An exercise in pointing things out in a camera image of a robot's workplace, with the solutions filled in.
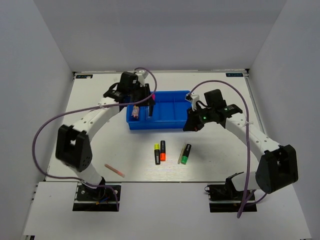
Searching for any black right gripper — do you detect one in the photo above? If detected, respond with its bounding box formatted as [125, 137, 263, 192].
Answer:
[183, 105, 215, 132]

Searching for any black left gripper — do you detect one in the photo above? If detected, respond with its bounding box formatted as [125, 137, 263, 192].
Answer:
[128, 83, 156, 107]

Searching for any pink-capped marker tube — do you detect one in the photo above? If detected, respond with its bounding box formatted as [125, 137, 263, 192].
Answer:
[131, 105, 140, 121]

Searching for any pink highlighter black body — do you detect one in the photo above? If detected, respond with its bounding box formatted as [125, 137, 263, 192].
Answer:
[148, 94, 156, 118]

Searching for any clear spray bottle blue cap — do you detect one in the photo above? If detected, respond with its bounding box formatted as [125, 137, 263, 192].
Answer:
[145, 109, 151, 121]

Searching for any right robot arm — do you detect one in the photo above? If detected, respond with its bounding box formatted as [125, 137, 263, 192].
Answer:
[183, 89, 299, 200]

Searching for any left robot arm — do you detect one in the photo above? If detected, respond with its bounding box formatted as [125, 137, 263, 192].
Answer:
[55, 68, 155, 200]

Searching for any blue compartment tray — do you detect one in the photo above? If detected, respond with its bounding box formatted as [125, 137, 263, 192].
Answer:
[126, 90, 192, 130]

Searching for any orange highlighter black body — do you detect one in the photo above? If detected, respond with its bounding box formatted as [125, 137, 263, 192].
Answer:
[160, 140, 166, 162]

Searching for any green highlighter black body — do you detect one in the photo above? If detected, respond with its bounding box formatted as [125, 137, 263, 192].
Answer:
[180, 144, 192, 165]

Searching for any yellow highlighter black body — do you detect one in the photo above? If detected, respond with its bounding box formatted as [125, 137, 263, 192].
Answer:
[154, 143, 161, 165]

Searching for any right corner label sticker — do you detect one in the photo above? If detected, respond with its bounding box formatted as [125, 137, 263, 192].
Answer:
[225, 72, 244, 78]

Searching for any corner label sticker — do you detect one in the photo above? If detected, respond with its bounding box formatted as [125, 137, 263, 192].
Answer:
[75, 74, 93, 79]
[225, 72, 244, 78]

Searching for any left corner label sticker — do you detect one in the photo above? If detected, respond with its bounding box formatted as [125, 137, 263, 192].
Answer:
[75, 74, 93, 79]

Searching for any slim pink highlighter pen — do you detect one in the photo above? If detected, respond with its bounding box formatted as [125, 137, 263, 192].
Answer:
[104, 164, 125, 178]

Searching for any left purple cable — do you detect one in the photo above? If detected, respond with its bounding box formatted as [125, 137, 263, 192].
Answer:
[31, 66, 158, 212]

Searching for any purple cable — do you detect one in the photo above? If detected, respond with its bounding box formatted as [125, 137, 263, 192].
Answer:
[185, 79, 269, 219]
[31, 66, 158, 212]

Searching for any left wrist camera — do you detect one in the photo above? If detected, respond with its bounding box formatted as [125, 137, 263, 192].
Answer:
[134, 69, 149, 86]

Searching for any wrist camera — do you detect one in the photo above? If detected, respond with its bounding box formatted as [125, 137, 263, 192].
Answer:
[134, 69, 149, 86]
[185, 93, 200, 111]

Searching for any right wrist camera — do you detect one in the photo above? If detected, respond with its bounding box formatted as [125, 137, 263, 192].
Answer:
[185, 93, 200, 111]

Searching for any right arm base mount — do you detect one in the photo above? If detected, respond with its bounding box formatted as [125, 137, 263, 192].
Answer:
[204, 184, 243, 213]

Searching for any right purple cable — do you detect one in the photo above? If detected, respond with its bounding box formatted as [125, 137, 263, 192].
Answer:
[185, 79, 269, 219]

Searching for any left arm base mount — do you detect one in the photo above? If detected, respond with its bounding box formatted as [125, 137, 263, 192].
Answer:
[72, 184, 122, 212]

